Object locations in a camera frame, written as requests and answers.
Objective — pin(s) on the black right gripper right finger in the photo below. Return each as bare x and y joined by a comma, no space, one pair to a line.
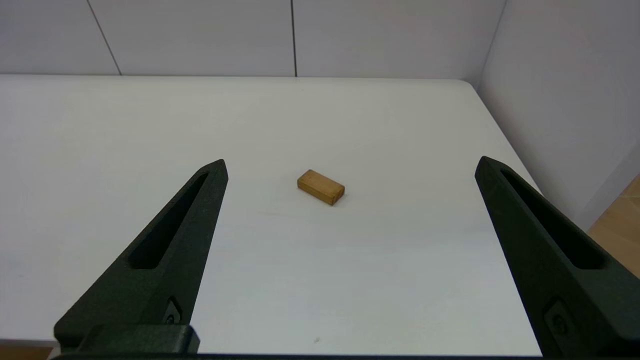
575,295

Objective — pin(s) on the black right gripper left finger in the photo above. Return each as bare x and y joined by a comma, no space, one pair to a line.
165,280

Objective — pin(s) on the rectangular wooden building block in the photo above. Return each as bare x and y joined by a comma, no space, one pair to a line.
320,186

